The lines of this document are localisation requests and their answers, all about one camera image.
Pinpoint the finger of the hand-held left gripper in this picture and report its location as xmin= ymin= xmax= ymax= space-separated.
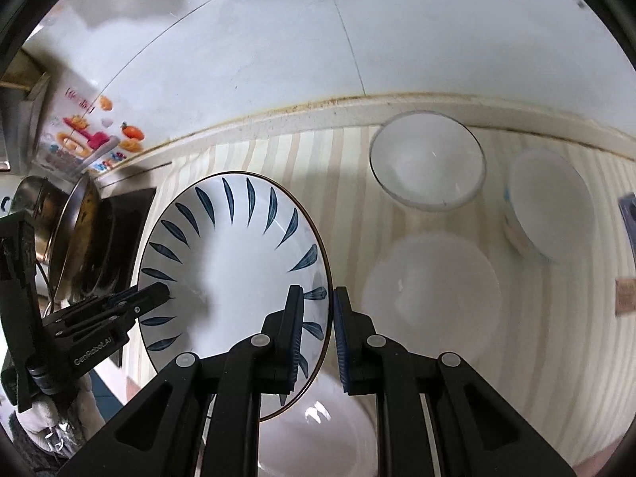
xmin=42 ymin=301 xmax=150 ymax=343
xmin=102 ymin=282 xmax=173 ymax=315

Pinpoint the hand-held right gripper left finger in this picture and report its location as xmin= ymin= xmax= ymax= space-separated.
xmin=57 ymin=285 xmax=305 ymax=477

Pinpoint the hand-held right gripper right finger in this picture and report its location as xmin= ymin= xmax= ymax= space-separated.
xmin=333 ymin=286 xmax=577 ymax=477

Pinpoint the white plate with blue leaves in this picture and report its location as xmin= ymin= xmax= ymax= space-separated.
xmin=136 ymin=171 xmax=333 ymax=422

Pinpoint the white bowl with dark rim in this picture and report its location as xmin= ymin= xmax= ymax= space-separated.
xmin=368 ymin=111 xmax=488 ymax=212

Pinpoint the white bowl with printed outside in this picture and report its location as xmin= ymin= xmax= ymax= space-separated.
xmin=502 ymin=149 xmax=597 ymax=264

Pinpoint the person's left hand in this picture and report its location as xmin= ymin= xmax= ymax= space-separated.
xmin=20 ymin=375 xmax=106 ymax=458

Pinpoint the dark blue base cabinet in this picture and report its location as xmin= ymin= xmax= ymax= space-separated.
xmin=92 ymin=370 xmax=129 ymax=411

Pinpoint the black wok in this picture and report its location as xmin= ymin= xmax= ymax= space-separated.
xmin=42 ymin=171 xmax=107 ymax=319

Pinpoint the stainless steel pot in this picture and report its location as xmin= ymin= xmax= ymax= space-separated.
xmin=10 ymin=175 xmax=65 ymax=264

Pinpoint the striped cloth with pink border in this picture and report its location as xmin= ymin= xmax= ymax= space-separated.
xmin=122 ymin=124 xmax=636 ymax=473

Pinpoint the small brown card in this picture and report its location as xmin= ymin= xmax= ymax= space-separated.
xmin=615 ymin=278 xmax=636 ymax=316

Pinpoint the dark blue phone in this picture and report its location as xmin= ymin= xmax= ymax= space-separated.
xmin=617 ymin=196 xmax=636 ymax=234

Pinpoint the colourful wall sticker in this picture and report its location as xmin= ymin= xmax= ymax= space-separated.
xmin=32 ymin=72 xmax=145 ymax=175

